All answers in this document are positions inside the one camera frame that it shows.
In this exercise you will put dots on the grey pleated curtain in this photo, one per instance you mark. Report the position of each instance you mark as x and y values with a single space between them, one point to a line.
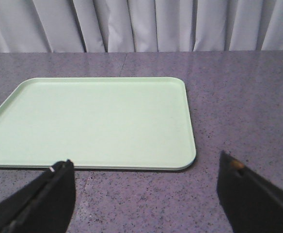
140 25

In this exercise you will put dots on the light green rectangular tray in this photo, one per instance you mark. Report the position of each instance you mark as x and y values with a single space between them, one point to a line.
102 123

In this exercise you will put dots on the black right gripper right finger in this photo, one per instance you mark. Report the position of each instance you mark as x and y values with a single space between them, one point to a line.
251 203

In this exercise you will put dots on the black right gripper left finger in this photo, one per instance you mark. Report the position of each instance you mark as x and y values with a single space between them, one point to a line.
45 205

